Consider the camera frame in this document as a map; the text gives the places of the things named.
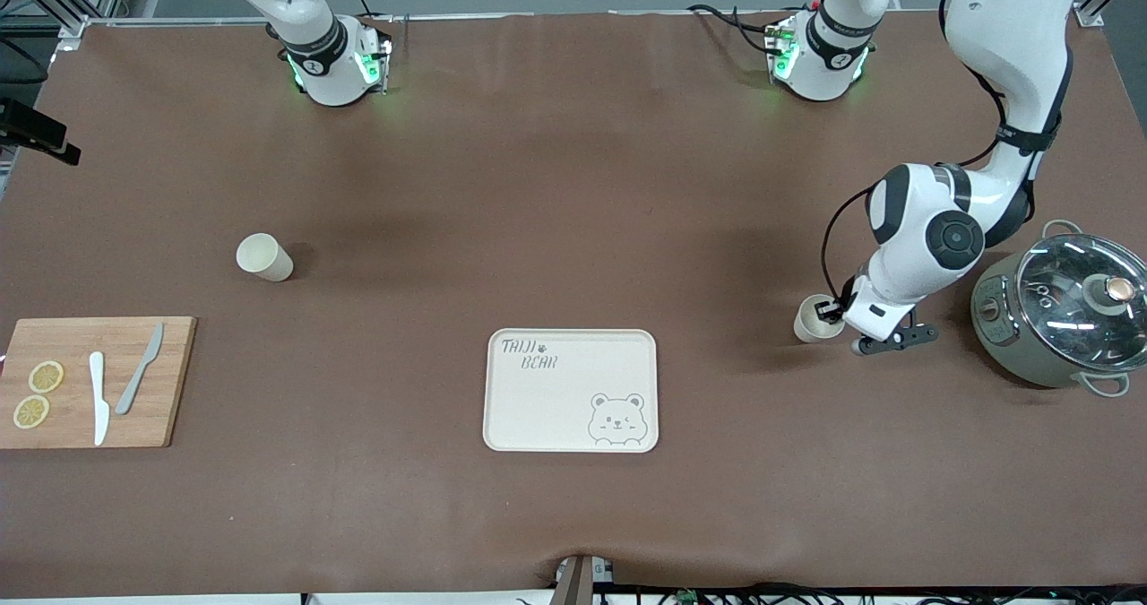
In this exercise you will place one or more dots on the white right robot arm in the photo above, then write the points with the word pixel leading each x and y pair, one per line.
pixel 314 49

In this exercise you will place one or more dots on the white plastic knife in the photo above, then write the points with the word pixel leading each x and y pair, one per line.
pixel 99 399

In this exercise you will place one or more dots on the lemon slice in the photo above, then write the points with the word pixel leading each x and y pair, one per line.
pixel 46 376
pixel 31 412

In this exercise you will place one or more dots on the grey plastic knife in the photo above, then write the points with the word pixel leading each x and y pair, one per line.
pixel 139 372

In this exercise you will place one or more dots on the grey-green electric cooking pot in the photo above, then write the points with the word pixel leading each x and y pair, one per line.
pixel 999 336

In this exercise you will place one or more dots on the bamboo cutting board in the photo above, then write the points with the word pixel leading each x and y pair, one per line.
pixel 76 341

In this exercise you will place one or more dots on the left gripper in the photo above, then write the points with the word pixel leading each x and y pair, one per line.
pixel 843 305

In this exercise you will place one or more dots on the metal table edge bracket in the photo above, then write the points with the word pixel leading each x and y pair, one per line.
pixel 578 580

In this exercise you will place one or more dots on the white IKEA cup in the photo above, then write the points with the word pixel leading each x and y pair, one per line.
pixel 809 325
pixel 264 257

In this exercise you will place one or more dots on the glass pot lid with knob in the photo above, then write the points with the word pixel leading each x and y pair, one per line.
pixel 1075 309

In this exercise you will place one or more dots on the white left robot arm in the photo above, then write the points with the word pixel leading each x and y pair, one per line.
pixel 1013 40

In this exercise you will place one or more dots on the cream tray with bear print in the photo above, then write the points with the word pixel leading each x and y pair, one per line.
pixel 547 408

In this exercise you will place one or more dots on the brown table cover mat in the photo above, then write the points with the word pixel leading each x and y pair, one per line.
pixel 573 184

